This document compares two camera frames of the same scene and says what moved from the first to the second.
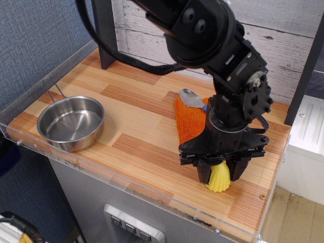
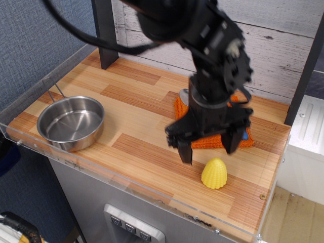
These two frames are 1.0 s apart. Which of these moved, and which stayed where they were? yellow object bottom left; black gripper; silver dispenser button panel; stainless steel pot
Moved: black gripper
Stayed: silver dispenser button panel; stainless steel pot; yellow object bottom left
